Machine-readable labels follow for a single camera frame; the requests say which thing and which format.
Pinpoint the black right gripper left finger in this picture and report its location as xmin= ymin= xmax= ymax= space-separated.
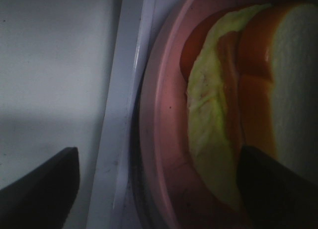
xmin=0 ymin=147 xmax=80 ymax=229

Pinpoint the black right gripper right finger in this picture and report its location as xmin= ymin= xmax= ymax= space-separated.
xmin=237 ymin=146 xmax=318 ymax=229

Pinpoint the white bread sandwich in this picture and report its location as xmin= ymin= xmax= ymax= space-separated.
xmin=180 ymin=1 xmax=318 ymax=229

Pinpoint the white microwave oven body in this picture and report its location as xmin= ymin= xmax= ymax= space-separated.
xmin=0 ymin=0 xmax=159 ymax=229

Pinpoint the pink round plate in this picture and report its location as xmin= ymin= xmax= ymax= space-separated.
xmin=140 ymin=0 xmax=256 ymax=229

